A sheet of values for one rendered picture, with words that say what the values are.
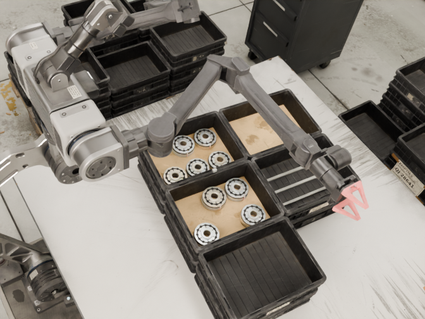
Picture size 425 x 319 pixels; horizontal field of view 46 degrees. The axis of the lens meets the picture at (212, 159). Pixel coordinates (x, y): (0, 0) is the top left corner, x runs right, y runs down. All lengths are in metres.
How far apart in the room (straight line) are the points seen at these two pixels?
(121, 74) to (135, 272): 1.49
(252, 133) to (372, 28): 2.52
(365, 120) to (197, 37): 1.23
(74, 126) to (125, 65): 1.86
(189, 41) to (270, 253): 1.69
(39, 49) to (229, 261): 1.04
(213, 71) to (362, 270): 1.12
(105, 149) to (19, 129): 2.10
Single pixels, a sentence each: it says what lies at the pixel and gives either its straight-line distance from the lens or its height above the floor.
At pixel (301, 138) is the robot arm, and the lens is 1.53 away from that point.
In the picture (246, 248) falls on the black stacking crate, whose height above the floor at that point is 0.83.
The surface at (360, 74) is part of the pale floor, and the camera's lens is 4.18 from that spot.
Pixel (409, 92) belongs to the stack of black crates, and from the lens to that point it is 3.37.
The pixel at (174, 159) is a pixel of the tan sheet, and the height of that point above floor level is 0.83.
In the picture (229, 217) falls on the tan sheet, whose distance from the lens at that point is 2.09.
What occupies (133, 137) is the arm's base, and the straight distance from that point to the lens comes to 1.44.
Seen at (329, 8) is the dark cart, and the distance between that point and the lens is 3.50.
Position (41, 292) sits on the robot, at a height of 0.39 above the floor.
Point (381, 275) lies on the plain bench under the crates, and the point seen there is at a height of 0.70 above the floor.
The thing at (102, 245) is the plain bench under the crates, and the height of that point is 0.70.
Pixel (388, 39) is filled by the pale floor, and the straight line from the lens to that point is 4.63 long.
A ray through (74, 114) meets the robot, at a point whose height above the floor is 1.53.
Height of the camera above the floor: 2.62
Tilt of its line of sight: 53 degrees down
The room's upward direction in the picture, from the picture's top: 12 degrees clockwise
